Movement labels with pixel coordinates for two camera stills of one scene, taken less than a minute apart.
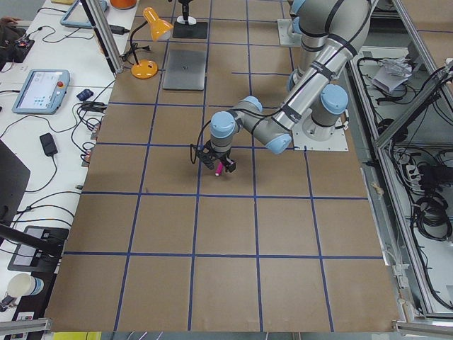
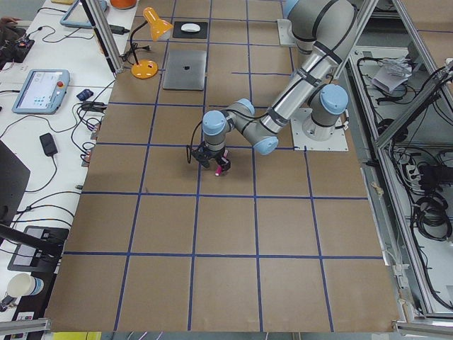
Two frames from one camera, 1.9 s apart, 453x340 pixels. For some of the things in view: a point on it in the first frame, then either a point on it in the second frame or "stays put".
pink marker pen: [219, 168] stays put
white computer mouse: [191, 20] → [190, 27]
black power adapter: [118, 30] stays put
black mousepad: [197, 30] stays put
